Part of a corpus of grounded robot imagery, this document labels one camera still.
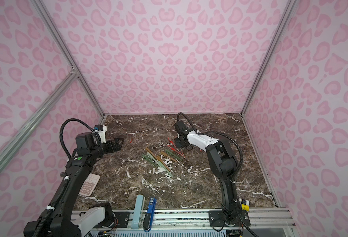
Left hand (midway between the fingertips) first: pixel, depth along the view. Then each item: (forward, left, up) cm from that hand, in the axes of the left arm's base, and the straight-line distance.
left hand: (116, 139), depth 81 cm
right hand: (+9, -36, -18) cm, 41 cm away
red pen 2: (+3, -33, -20) cm, 39 cm away
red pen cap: (+12, 0, -20) cm, 24 cm away
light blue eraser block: (-34, -14, -15) cm, 39 cm away
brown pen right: (0, -27, -19) cm, 34 cm away
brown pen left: (0, -18, -20) cm, 27 cm away
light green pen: (-5, -21, -20) cm, 29 cm away
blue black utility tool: (-33, -19, -17) cm, 42 cm away
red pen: (+11, -29, -20) cm, 37 cm away
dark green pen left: (-2, -15, -21) cm, 26 cm away
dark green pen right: (+1, -31, -20) cm, 37 cm away
